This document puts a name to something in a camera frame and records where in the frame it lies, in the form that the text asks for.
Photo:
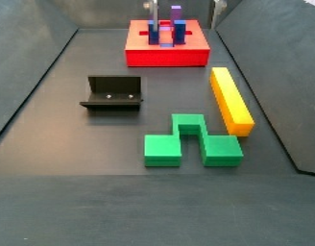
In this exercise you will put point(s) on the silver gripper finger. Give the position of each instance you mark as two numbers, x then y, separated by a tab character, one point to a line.
219	7

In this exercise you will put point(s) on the yellow rectangular bar block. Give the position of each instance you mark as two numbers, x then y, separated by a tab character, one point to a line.
235	113

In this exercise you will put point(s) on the red slotted base board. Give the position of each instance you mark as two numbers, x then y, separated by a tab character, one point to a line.
166	54

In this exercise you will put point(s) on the purple u-shaped block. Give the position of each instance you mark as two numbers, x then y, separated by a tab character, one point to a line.
175	18

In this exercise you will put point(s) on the green stepped block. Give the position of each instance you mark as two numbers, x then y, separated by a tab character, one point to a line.
162	149

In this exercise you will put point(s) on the black angle bracket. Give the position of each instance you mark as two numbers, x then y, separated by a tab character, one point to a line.
113	91

